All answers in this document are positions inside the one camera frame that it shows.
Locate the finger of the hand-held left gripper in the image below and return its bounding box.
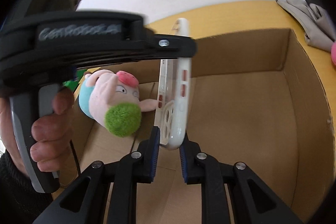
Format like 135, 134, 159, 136
143, 30, 197, 60

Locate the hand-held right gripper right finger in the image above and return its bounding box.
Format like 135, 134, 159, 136
179, 132, 305, 224

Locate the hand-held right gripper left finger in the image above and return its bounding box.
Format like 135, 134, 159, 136
33, 126, 161, 224

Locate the white phone case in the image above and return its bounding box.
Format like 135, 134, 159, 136
154, 18, 192, 151

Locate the brown cardboard box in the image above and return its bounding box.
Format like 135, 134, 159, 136
51, 28, 332, 224

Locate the person's left forearm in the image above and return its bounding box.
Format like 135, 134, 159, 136
0, 151, 57, 224

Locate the person's left hand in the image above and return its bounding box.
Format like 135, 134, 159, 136
0, 88, 75, 178

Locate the green plastic board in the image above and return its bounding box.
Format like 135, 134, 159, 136
63, 68, 79, 90

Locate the pink pig plush toy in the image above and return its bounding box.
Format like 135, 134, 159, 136
78, 70, 158, 138

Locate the grey cloth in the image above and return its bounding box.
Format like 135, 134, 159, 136
276, 0, 336, 52

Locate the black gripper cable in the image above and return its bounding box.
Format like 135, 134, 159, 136
69, 140, 80, 177

